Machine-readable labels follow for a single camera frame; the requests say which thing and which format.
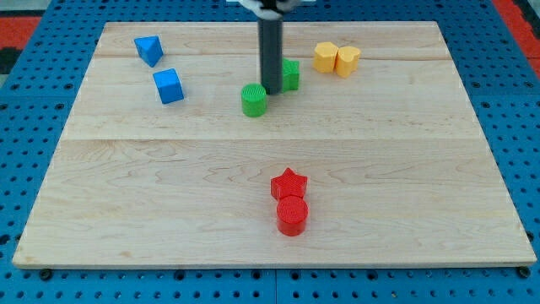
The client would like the blue triangular prism block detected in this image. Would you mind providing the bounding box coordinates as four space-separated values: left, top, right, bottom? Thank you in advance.
134 35 164 68

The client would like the blue perforated base mat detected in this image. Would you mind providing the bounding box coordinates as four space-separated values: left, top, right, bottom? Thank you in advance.
1 0 539 303

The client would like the yellow heart block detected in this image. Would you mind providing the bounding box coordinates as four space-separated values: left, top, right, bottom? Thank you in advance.
335 46 361 78

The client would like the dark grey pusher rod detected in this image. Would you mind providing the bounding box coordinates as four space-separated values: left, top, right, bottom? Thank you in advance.
257 19 283 95

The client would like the red star block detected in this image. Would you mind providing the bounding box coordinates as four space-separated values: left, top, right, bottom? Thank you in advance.
271 168 308 200

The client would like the blue cube block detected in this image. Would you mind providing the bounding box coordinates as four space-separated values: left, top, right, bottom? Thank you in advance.
153 68 184 105

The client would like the green star block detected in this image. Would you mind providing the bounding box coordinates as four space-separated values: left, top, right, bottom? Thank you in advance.
282 58 300 93

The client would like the wooden board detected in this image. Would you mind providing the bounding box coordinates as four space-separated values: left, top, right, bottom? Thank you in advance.
13 21 537 269

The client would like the green cylinder block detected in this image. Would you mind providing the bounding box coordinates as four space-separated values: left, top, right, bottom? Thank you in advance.
240 83 267 117

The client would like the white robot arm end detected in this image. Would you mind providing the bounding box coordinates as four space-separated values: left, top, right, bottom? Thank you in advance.
239 0 302 20

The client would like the red cylinder block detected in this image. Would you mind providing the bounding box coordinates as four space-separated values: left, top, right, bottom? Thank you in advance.
276 195 309 236

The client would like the yellow hexagon block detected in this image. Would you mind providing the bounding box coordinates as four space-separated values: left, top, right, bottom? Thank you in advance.
313 41 338 73

